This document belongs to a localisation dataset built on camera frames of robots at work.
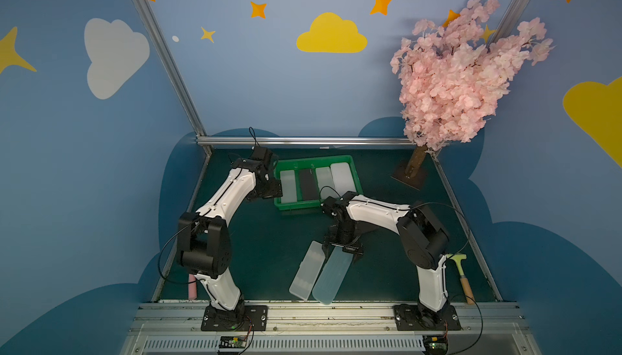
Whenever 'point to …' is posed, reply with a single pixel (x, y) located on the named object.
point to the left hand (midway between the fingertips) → (268, 191)
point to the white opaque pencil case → (342, 178)
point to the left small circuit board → (232, 342)
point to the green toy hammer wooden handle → (466, 286)
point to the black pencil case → (308, 185)
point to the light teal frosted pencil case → (331, 275)
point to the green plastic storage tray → (288, 170)
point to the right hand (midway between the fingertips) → (339, 257)
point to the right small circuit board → (435, 344)
